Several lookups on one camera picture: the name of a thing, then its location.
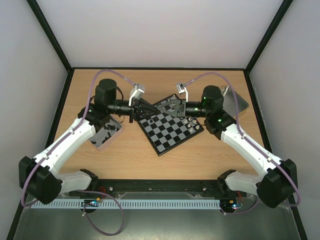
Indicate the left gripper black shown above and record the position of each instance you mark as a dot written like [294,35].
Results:
[136,110]

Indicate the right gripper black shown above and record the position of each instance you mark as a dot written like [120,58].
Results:
[181,108]

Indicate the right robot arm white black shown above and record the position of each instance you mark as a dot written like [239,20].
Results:
[275,179]

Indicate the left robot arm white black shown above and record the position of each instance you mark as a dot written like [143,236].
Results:
[39,176]

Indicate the black grey chess board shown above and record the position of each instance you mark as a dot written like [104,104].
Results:
[167,132]

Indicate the pink tin with black pieces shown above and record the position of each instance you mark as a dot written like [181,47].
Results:
[105,145]

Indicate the yellow empty tin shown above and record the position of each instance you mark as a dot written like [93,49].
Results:
[229,104]

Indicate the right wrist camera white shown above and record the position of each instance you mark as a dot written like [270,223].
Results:
[182,89]

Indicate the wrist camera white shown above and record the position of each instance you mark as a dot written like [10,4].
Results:
[182,89]
[136,93]

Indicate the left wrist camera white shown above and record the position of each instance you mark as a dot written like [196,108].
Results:
[136,93]

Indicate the black aluminium frame rail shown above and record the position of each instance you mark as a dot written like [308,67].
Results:
[204,188]

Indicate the light blue cable duct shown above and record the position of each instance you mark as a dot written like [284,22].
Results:
[132,204]

